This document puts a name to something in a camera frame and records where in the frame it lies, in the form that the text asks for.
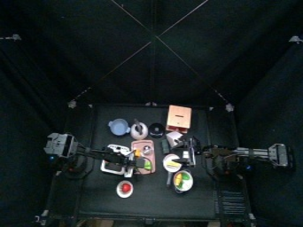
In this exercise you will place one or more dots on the orange toy food piece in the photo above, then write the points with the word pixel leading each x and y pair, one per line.
pixel 137 152

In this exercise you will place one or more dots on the blue toy pot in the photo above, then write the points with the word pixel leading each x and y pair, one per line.
pixel 119 127

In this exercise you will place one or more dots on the yellow toy food piece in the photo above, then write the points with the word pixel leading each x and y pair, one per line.
pixel 178 178

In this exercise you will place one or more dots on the red toy tomato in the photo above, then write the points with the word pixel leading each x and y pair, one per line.
pixel 125 187

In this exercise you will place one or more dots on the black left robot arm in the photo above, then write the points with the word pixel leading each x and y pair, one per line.
pixel 92 153

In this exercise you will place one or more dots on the tan wooden box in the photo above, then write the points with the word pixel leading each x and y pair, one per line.
pixel 179 117

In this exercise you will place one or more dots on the white toy stove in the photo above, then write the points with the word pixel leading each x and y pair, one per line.
pixel 111 168

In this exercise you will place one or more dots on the black round pan lid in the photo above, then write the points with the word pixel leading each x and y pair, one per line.
pixel 156 130

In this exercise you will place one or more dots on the white plate with yellow food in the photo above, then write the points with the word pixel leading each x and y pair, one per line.
pixel 170 167

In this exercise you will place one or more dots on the pink tray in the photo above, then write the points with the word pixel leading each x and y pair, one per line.
pixel 151 158

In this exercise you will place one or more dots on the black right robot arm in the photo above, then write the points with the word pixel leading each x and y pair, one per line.
pixel 252 152

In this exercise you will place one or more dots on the green starfruit piece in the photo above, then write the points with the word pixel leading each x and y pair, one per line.
pixel 148 165

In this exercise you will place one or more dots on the metal frame bracket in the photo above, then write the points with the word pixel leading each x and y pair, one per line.
pixel 228 107
pixel 13 37
pixel 71 103
pixel 150 103
pixel 295 39

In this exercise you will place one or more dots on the small silver metal cup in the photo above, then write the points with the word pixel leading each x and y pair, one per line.
pixel 147 150

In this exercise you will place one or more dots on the small white cube box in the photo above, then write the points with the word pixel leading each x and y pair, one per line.
pixel 174 138

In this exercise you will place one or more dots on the white plate with tomato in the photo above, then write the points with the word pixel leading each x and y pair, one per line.
pixel 123 193

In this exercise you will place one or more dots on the green toy food piece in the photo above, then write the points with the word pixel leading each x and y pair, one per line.
pixel 184 177

